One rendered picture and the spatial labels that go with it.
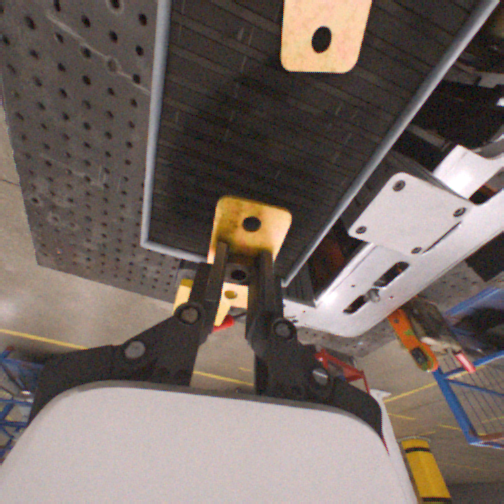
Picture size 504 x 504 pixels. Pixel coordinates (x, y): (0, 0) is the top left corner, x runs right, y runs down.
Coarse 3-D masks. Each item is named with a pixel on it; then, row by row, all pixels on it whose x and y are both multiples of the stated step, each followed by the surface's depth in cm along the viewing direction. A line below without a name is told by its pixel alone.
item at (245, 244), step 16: (224, 208) 11; (240, 208) 11; (256, 208) 11; (272, 208) 11; (224, 224) 12; (240, 224) 12; (272, 224) 12; (288, 224) 12; (224, 240) 13; (240, 240) 13; (256, 240) 13; (272, 240) 13; (240, 256) 13; (256, 256) 13; (240, 272) 14; (224, 288) 15; (240, 288) 15; (240, 304) 16
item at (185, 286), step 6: (186, 282) 25; (192, 282) 25; (180, 288) 24; (186, 288) 24; (180, 294) 25; (186, 294) 25; (228, 294) 25; (234, 294) 26; (180, 300) 26; (186, 300) 26; (174, 306) 27; (222, 306) 26; (228, 306) 26; (222, 312) 27; (216, 318) 28; (222, 318) 28; (216, 324) 29
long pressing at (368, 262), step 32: (448, 160) 30; (480, 160) 30; (480, 224) 36; (352, 256) 42; (384, 256) 41; (416, 256) 41; (448, 256) 41; (320, 288) 49; (352, 288) 47; (384, 288) 47; (416, 288) 47; (320, 320) 55; (352, 320) 55
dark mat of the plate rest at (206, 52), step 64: (192, 0) 11; (256, 0) 11; (384, 0) 10; (448, 0) 10; (192, 64) 12; (256, 64) 12; (384, 64) 12; (192, 128) 14; (256, 128) 14; (320, 128) 14; (384, 128) 14; (192, 192) 17; (256, 192) 17; (320, 192) 17
